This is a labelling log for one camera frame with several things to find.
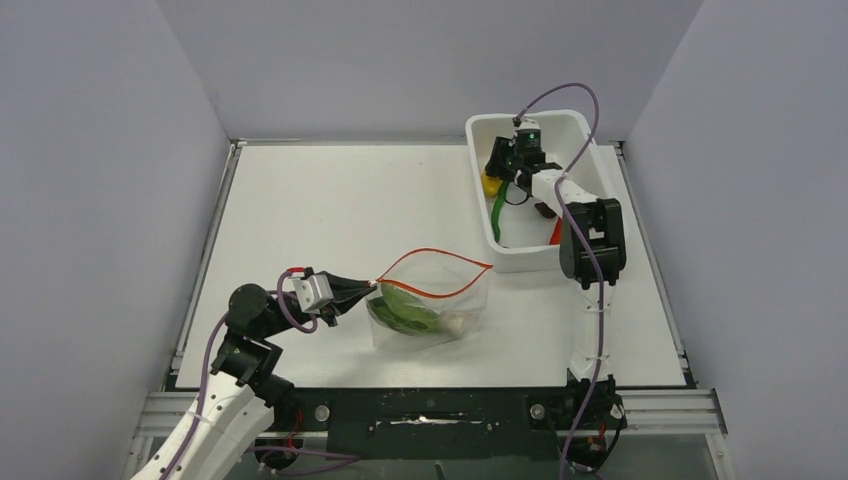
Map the clear orange zip bag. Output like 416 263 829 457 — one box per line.
365 247 493 353

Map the orange carrot toy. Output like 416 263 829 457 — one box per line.
549 218 563 245

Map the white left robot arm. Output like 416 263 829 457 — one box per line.
134 267 377 479

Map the green chili pepper toy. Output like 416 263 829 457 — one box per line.
490 182 508 244

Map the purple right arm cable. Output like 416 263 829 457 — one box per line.
513 82 605 480

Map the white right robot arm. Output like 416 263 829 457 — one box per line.
481 127 627 386

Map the green leafy vegetable toy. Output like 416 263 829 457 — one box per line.
366 284 440 336

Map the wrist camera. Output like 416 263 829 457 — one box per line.
292 274 334 315
512 116 540 131

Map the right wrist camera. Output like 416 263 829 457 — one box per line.
512 116 540 131

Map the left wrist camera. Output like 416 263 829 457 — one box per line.
292 274 334 315

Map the brown mushroom toy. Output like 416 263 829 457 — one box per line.
534 202 558 220

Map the aluminium table frame rail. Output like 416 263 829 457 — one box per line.
132 387 730 458

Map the white plastic bin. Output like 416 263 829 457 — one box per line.
465 109 629 273

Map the yellow corn toy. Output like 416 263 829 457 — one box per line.
481 173 503 198

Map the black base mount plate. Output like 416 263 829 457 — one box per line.
254 387 627 465

